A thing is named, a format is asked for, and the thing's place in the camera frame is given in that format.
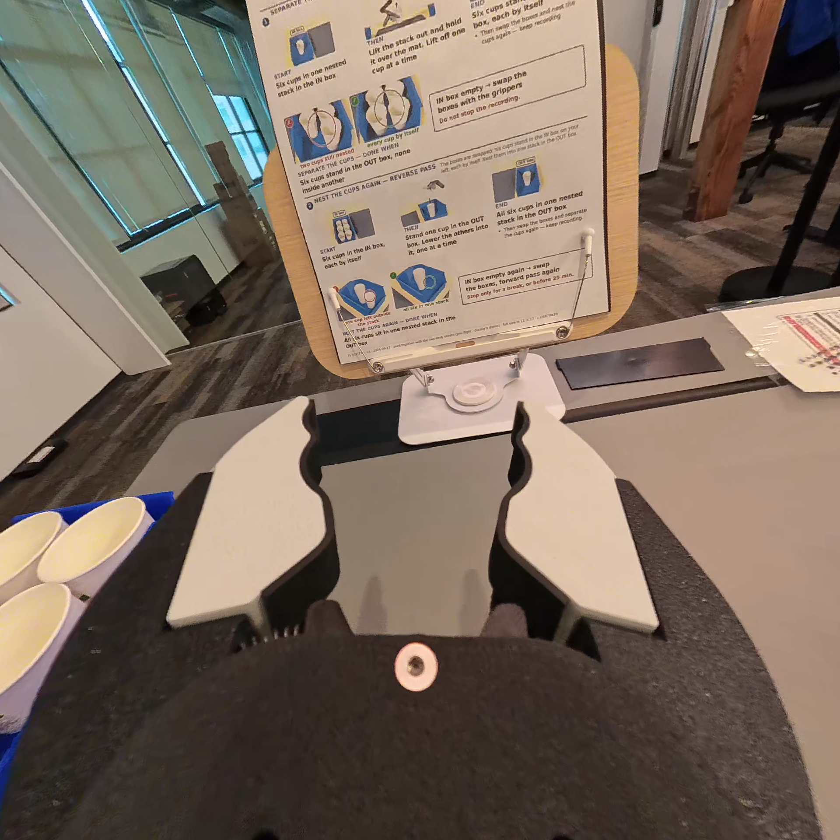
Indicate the white paper cup green stripe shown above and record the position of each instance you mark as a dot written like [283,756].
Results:
[26,544]
[33,630]
[92,538]

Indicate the black floor stand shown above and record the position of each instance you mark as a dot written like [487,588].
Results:
[768,282]

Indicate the black desk strip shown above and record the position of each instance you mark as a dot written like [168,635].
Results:
[643,361]

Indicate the large glass window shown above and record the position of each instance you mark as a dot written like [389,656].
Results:
[98,131]

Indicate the black floor device red label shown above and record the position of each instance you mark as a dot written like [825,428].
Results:
[36,457]

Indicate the black office chair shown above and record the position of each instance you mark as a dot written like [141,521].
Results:
[787,85]

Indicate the wooden post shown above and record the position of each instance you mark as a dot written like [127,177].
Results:
[735,98]

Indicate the printed instruction sheet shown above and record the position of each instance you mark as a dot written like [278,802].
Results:
[426,164]

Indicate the stack of cardboard boxes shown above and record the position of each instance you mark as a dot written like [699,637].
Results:
[243,210]

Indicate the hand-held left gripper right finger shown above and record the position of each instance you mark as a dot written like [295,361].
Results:
[577,531]

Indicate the blue plastic bin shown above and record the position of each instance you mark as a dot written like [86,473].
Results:
[164,502]

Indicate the black wheeled case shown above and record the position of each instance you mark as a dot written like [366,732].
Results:
[184,289]

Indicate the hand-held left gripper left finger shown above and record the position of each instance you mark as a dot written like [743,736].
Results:
[249,525]

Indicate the printed sheet in plastic sleeve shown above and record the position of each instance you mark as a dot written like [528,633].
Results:
[787,341]

